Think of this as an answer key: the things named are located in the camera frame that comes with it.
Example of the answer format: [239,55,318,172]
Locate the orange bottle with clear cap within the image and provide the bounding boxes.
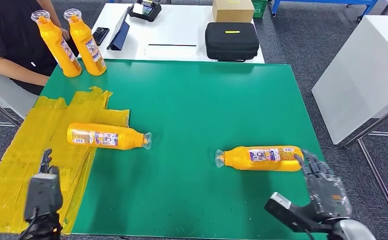
[30,10,83,78]
[66,122,153,151]
[63,8,108,77]
[215,146,304,172]

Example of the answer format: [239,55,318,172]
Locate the tablet with blue cover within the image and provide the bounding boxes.
[106,8,131,51]

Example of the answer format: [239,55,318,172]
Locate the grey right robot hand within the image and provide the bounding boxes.
[293,149,353,221]

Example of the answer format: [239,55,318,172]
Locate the white bench with metal leg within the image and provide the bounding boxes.
[0,62,39,128]

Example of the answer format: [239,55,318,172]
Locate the thin black stick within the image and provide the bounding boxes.
[148,43,198,48]

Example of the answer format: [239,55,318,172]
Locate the black zipper case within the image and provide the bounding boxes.
[205,22,260,63]

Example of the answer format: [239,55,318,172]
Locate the brown cardboard box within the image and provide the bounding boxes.
[212,0,256,23]

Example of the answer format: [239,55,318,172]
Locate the black handheld controller with screen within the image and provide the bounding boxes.
[128,0,162,23]

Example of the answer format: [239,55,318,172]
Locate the green plastic crate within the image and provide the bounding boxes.
[251,0,268,19]

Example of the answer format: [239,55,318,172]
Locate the yellow tape patch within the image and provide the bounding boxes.
[0,86,131,234]

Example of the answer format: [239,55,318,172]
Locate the black smartphone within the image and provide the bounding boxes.
[92,27,110,47]

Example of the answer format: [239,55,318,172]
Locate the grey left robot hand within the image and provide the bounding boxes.
[38,149,60,175]

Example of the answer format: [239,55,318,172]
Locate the person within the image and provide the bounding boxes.
[0,0,79,96]

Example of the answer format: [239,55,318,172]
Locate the blue metal storage rack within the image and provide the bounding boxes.
[271,0,379,21]

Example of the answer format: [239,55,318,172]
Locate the white side table, metal legs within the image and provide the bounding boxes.
[311,14,388,240]

